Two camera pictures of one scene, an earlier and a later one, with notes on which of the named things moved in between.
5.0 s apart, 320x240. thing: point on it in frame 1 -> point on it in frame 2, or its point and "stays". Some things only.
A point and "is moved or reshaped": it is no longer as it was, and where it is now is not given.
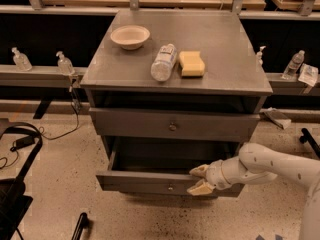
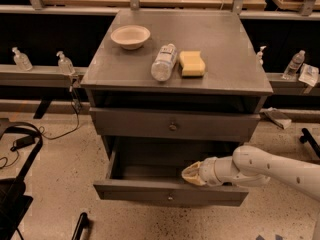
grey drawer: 163,169 is moved or reshaped
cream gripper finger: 202,188 -> 193,178
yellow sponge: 191,63 stays
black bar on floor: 79,227 stays
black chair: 13,201 stays
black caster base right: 311,140 stays
